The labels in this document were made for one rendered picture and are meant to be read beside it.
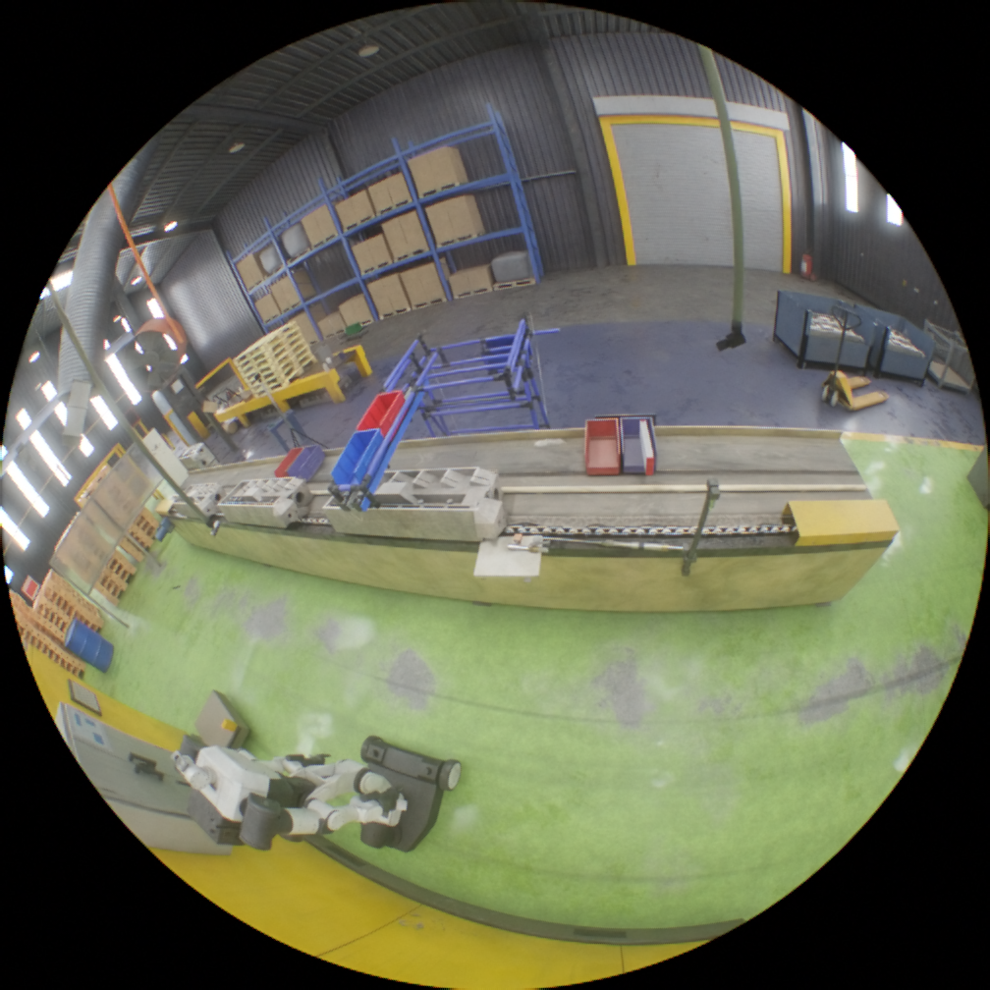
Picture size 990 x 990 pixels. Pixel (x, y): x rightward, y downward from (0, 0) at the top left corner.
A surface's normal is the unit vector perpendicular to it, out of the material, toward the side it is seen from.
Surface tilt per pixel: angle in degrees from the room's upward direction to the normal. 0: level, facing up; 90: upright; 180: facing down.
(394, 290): 90
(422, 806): 0
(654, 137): 90
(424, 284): 90
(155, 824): 90
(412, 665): 0
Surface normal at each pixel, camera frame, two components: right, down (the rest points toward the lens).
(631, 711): -0.25, -0.68
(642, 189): -0.22, 0.74
